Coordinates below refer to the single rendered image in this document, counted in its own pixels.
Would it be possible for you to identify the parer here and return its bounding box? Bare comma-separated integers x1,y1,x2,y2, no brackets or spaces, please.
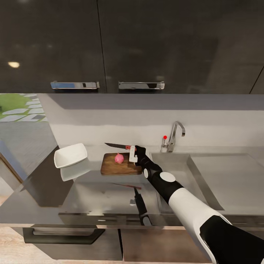
106,143,137,151

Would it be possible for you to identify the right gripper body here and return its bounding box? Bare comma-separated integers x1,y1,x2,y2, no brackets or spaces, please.
134,147,147,166

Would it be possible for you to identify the cutting board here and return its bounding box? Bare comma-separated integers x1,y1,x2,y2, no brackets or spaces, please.
101,153,142,175

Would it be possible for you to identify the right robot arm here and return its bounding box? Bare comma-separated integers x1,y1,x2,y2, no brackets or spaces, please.
129,145,264,264

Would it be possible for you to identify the vidalia onion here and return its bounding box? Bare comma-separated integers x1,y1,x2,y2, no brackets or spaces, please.
115,153,124,164

